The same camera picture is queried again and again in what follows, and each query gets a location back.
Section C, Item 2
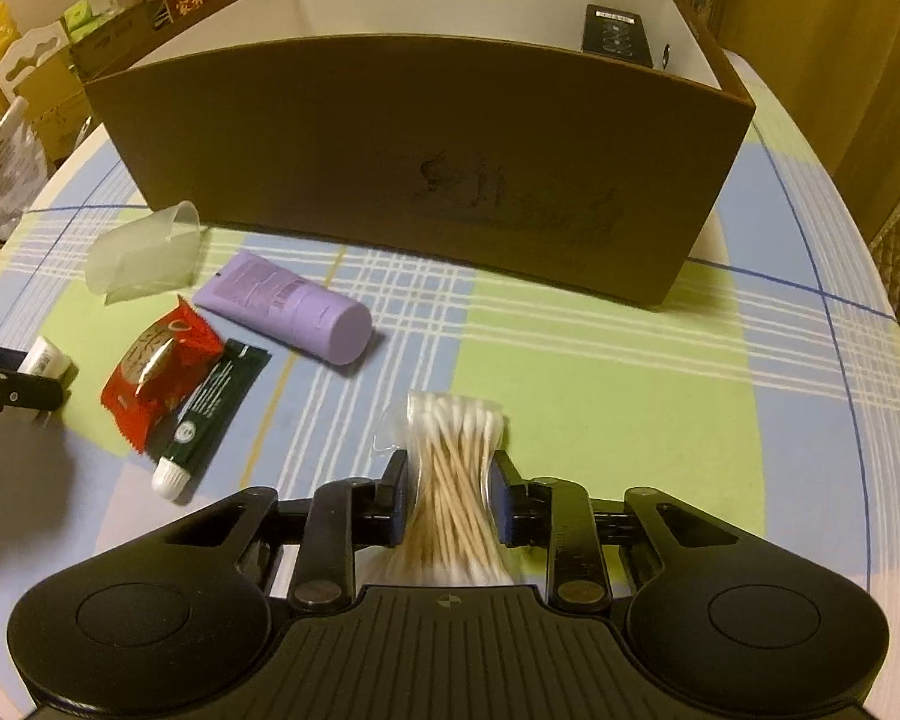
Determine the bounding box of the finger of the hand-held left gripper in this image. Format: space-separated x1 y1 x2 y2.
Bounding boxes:
0 366 72 433

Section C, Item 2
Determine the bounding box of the brown storage carton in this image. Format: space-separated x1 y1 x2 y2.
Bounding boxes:
67 0 167 80

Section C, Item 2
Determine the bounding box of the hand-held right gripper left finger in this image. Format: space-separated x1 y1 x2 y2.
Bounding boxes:
154 450 410 610

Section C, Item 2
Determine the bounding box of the dark green tube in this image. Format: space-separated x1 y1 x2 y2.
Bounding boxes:
151 339 271 502

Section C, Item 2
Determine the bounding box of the clear plastic cup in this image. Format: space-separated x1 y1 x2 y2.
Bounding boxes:
86 201 203 307

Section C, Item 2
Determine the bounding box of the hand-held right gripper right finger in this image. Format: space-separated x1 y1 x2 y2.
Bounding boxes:
491 450 740 612

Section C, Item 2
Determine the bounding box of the golden curtain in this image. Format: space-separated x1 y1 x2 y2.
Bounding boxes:
720 0 900 203

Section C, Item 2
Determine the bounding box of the red snack packet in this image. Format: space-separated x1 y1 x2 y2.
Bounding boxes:
100 296 226 455

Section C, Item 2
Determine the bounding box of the small white tube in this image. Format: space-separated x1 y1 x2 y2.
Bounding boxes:
16 336 77 383

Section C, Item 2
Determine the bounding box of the bag of cotton swabs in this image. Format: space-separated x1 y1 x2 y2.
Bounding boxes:
367 388 518 587

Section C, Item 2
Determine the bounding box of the black product box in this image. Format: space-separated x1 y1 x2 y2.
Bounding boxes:
579 4 658 70

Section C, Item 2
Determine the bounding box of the purple tube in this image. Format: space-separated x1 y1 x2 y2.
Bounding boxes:
193 250 374 367

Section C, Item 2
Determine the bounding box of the crumpled plastic bag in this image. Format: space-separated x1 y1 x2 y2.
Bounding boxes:
0 97 50 242

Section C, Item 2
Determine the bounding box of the brown cardboard box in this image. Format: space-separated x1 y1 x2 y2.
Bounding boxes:
82 0 757 310

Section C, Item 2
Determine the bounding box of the plaid cloth covered desktop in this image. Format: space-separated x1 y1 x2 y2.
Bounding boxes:
0 45 897 720

